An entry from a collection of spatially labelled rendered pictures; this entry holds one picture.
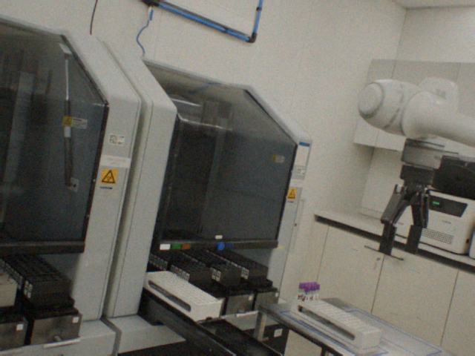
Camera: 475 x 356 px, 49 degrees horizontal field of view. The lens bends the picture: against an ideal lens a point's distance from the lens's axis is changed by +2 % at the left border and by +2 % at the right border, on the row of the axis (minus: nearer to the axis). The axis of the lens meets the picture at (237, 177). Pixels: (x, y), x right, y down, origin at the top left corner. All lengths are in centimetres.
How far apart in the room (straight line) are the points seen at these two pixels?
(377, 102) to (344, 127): 317
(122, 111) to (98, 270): 49
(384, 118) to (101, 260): 96
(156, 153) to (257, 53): 192
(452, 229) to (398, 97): 258
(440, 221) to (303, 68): 141
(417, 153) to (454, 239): 240
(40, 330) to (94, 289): 22
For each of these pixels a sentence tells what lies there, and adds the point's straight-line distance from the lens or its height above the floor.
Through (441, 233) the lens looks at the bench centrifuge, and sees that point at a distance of 369.
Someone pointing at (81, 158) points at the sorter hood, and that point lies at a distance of 151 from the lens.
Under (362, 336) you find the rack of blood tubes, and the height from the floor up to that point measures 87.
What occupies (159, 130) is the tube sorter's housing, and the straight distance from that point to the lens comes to 165.
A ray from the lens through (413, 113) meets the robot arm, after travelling 113.
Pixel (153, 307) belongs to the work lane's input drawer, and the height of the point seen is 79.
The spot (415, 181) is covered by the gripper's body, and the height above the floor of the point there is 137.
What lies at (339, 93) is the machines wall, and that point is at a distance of 417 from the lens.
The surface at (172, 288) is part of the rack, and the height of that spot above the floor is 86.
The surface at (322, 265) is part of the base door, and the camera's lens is 417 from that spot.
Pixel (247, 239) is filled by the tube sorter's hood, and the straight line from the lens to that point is 200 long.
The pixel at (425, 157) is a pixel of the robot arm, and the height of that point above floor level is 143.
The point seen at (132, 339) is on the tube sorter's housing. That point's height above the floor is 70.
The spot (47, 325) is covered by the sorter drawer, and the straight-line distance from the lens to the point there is 154.
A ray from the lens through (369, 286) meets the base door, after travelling 395.
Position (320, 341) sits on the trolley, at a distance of 169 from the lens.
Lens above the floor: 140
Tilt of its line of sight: 5 degrees down
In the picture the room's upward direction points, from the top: 12 degrees clockwise
